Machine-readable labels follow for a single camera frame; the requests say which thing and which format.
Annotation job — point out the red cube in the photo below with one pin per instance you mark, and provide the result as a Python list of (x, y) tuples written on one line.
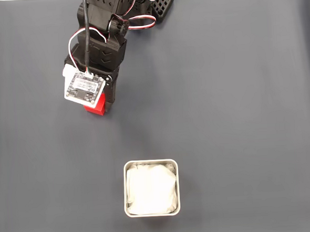
[(98, 109)]

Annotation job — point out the beige square box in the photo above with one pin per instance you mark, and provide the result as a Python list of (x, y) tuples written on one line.
[(125, 191)]

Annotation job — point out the white crumpled tissue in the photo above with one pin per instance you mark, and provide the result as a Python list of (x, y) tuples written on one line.
[(151, 189)]

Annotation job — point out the dark grey table mat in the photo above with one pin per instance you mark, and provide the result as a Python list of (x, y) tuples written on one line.
[(223, 117)]

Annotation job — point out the camera board on white mount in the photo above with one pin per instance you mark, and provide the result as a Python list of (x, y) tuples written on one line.
[(85, 88)]

